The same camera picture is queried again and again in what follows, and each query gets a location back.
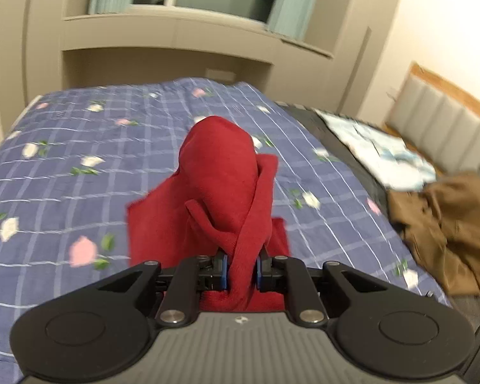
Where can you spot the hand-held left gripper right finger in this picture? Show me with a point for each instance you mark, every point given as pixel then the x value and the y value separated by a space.
pixel 260 274

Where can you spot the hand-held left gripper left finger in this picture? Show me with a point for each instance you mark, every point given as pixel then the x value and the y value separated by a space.
pixel 223 276

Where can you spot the red garment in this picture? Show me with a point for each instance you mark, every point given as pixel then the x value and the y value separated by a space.
pixel 220 176

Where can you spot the blue floral checked bedsheet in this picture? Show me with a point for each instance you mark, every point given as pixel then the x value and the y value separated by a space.
pixel 104 188

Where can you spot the white blue printed cloth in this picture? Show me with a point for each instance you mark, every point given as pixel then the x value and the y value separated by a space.
pixel 380 148

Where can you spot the brown garment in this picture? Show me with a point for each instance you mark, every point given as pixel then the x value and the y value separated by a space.
pixel 444 224

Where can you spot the grey padded headboard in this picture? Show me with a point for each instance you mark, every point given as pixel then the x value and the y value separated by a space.
pixel 436 116

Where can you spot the beige built-in window cabinet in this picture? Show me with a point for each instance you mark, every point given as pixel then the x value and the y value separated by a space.
pixel 164 32

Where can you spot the beige tall wardrobe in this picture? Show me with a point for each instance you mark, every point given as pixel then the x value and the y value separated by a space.
pixel 368 40
pixel 32 48

